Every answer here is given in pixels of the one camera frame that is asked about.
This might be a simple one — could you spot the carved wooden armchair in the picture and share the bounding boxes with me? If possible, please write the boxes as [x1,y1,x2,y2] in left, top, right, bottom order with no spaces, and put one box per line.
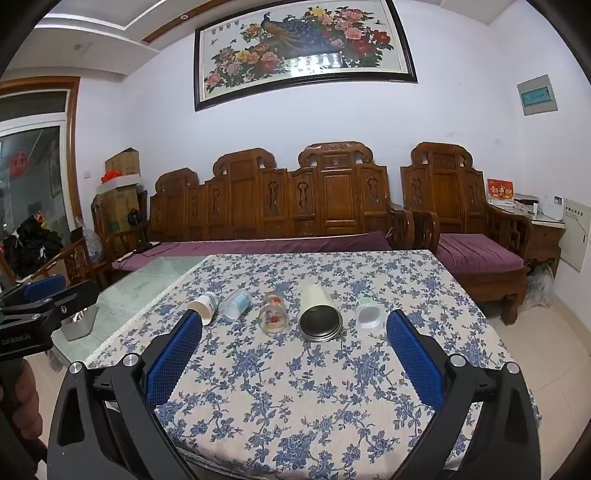
[400,142,533,325]

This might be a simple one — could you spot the white router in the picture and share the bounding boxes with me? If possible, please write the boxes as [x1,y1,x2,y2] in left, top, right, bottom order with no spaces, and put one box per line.
[538,195,567,222]

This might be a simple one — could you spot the framed peacock flower painting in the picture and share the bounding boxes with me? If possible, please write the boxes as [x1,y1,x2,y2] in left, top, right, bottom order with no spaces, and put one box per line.
[193,0,419,113]

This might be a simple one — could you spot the carved wooden sofa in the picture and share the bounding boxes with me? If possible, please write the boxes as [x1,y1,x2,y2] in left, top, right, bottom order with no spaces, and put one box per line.
[92,141,416,288]

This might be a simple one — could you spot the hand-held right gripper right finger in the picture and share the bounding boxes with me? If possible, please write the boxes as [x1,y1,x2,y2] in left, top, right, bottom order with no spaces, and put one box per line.
[385,309,542,480]

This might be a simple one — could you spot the heap of black clothing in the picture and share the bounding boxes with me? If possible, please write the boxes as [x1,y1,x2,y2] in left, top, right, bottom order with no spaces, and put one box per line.
[2,215,64,278]

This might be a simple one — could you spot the small metal box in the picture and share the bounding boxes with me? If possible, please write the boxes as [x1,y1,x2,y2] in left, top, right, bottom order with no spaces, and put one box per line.
[61,306,99,342]

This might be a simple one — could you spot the glass cup red print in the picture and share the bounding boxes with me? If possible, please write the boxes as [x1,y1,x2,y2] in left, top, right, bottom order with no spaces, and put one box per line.
[259,292,291,336]

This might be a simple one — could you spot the white steel-lined cup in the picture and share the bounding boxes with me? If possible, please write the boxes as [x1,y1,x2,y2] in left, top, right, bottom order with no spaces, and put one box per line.
[297,283,345,344]

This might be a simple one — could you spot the long purple sofa cushion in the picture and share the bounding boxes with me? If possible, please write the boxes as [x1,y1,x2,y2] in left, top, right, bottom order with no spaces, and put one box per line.
[111,231,393,273]

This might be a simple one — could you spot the wooden side table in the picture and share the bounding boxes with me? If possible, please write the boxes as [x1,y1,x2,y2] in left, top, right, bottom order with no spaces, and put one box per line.
[489,203,567,278]

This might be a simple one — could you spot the square purple seat cushion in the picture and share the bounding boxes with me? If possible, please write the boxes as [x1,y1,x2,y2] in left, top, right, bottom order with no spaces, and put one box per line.
[436,233,525,276]

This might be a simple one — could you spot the small cardboard box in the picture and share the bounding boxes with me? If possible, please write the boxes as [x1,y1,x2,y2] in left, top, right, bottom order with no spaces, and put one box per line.
[104,148,141,179]

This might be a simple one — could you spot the clear plastic cup blue label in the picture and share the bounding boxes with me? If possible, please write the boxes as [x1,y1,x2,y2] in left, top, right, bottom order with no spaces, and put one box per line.
[218,289,253,321]

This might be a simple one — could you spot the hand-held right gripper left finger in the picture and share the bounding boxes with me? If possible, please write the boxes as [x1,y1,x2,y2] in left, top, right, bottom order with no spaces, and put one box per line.
[47,310,204,480]

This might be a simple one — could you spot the crumpled clear plastic bag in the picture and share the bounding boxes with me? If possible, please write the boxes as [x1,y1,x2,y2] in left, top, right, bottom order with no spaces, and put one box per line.
[69,225,105,269]

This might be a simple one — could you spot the person's left hand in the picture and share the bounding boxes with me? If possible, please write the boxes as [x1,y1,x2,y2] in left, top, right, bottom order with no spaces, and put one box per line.
[0,357,43,418]

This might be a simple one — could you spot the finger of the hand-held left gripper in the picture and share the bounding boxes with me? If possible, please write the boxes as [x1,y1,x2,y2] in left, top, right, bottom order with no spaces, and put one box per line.
[0,274,68,309]
[0,281,100,333]

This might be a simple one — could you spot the wooden chair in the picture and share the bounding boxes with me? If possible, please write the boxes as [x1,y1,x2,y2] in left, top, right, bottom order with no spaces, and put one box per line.
[18,235,102,289]

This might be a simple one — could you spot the small clear green-rimmed cup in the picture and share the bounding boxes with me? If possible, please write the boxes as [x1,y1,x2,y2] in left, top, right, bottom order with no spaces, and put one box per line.
[355,297,385,332]

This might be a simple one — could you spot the grey wall electrical panel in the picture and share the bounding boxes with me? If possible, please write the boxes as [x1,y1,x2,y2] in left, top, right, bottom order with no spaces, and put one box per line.
[516,74,558,116]

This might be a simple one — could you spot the black cable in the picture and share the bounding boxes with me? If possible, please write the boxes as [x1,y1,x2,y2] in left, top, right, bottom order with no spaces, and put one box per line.
[116,241,163,263]

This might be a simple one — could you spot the large cardboard box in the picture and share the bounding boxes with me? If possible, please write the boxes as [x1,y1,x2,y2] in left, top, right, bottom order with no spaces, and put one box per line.
[95,184,149,235]

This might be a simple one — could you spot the red printed box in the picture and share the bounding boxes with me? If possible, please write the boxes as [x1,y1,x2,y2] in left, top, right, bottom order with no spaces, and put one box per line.
[486,178,516,206]

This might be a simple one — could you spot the white printed paper cup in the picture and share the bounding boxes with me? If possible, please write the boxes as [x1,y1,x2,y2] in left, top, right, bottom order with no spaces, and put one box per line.
[187,292,221,326]

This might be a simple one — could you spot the blue floral tablecloth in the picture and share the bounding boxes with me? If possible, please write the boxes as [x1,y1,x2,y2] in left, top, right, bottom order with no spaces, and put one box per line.
[85,250,544,480]

